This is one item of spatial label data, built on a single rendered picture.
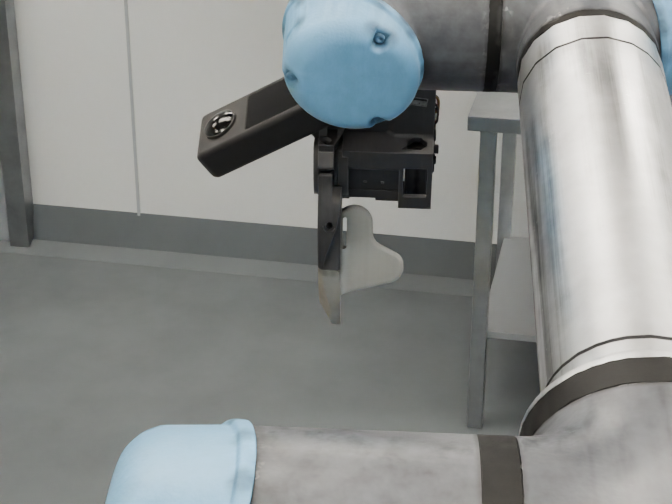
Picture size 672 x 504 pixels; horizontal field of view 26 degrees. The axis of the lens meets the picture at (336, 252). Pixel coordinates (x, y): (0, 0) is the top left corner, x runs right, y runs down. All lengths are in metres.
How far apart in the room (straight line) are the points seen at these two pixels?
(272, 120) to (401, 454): 0.51
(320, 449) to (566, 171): 0.22
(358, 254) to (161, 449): 0.54
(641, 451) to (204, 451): 0.15
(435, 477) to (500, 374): 3.78
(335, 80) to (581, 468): 0.34
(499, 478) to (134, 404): 3.66
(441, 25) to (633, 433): 0.33
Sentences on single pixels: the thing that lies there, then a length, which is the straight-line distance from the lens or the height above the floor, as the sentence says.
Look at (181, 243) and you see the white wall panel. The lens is 4.92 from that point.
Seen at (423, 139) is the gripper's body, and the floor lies 1.76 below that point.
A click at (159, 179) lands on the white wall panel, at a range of 4.88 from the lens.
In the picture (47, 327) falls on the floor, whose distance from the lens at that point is 4.57.
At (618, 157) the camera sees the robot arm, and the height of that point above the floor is 1.87.
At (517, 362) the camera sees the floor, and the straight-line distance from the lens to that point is 4.32.
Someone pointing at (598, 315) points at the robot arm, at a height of 1.84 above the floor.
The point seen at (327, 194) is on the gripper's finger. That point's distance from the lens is 0.98.
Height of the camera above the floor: 2.10
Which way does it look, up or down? 25 degrees down
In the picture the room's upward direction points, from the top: straight up
